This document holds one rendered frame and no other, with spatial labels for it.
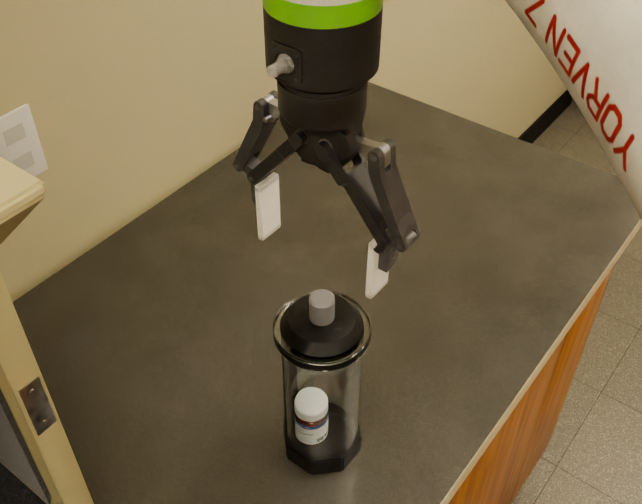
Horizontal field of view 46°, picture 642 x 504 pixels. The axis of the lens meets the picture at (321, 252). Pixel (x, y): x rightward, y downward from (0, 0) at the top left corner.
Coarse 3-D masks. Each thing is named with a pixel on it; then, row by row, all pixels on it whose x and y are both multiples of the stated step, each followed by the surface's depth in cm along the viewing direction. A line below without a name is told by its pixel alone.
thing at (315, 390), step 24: (360, 312) 84; (312, 360) 79; (336, 360) 79; (360, 360) 84; (288, 384) 86; (312, 384) 82; (336, 384) 83; (360, 384) 88; (288, 408) 89; (312, 408) 86; (336, 408) 86; (288, 432) 93; (312, 432) 89; (336, 432) 89; (312, 456) 92; (336, 456) 93
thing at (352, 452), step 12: (288, 360) 80; (348, 360) 79; (360, 432) 96; (288, 444) 94; (360, 444) 96; (288, 456) 95; (300, 456) 93; (348, 456) 94; (312, 468) 93; (324, 468) 94; (336, 468) 94
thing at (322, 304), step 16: (304, 304) 83; (320, 304) 79; (336, 304) 83; (352, 304) 85; (288, 320) 81; (304, 320) 81; (320, 320) 80; (336, 320) 81; (352, 320) 81; (288, 336) 81; (304, 336) 80; (320, 336) 80; (336, 336) 80; (352, 336) 80; (304, 352) 79; (320, 352) 79; (336, 352) 79
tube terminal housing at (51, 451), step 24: (0, 288) 61; (0, 312) 62; (0, 336) 63; (24, 336) 65; (0, 360) 64; (24, 360) 67; (0, 384) 69; (24, 384) 68; (24, 408) 69; (24, 432) 75; (48, 432) 73; (48, 456) 75; (72, 456) 78; (48, 480) 81; (72, 480) 80
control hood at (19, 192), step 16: (0, 160) 47; (0, 176) 46; (16, 176) 46; (32, 176) 46; (0, 192) 44; (16, 192) 44; (32, 192) 45; (0, 208) 44; (16, 208) 44; (32, 208) 47; (0, 224) 44; (16, 224) 50; (0, 240) 53
